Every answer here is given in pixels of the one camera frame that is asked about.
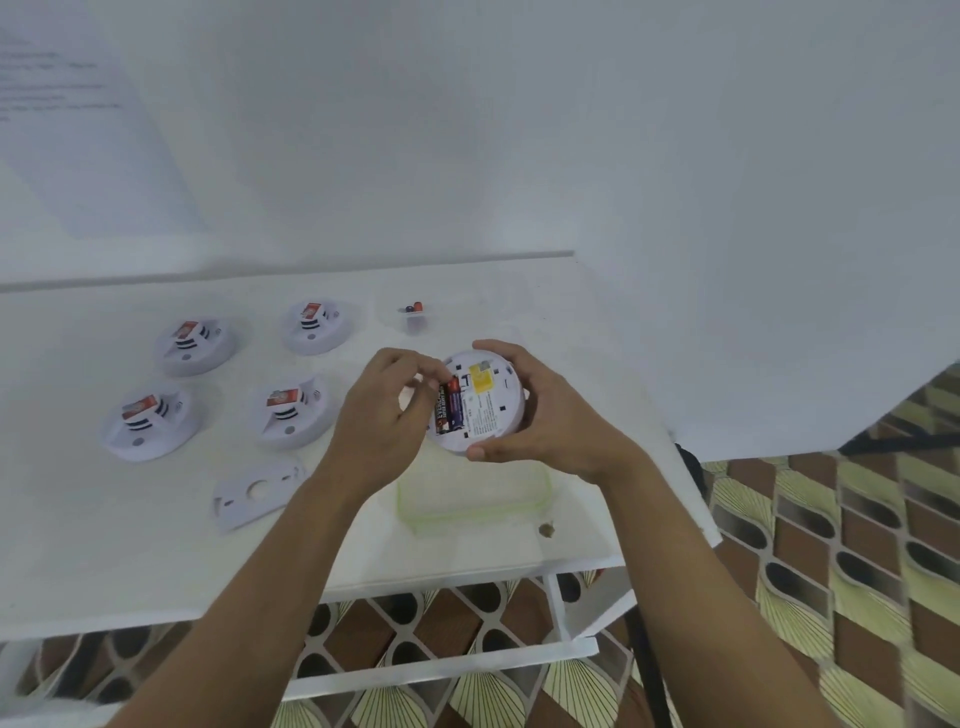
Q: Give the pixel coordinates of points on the person's right hand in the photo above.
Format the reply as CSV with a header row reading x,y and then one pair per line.
x,y
577,427

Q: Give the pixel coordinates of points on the person's left hand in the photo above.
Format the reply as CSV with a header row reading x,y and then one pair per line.
x,y
375,435

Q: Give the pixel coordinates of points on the white round smoke detector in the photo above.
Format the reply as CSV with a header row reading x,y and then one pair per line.
x,y
487,420
146,442
315,341
191,360
289,431

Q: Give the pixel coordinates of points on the white detector mounting plate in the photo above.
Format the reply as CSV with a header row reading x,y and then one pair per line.
x,y
285,480

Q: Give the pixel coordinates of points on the large green-rimmed clear lid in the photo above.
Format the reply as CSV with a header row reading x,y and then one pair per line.
x,y
480,495

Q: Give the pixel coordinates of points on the clear battery container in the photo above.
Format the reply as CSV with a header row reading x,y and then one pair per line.
x,y
465,300

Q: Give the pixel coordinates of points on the person's left forearm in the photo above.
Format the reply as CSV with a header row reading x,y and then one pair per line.
x,y
240,615

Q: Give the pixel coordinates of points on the person's right forearm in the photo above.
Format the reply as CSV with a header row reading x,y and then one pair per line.
x,y
712,607

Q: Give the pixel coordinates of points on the black rounded object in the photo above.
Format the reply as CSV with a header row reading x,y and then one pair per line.
x,y
690,469

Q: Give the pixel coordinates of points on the black metal leg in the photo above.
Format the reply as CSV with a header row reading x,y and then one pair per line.
x,y
649,660

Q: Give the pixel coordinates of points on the black partition base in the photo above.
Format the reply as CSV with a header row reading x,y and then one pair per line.
x,y
900,442

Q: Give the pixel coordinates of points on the printed white paper sheet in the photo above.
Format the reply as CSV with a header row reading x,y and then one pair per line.
x,y
75,165

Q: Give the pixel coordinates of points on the white metal table frame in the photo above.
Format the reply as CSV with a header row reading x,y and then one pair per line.
x,y
450,664

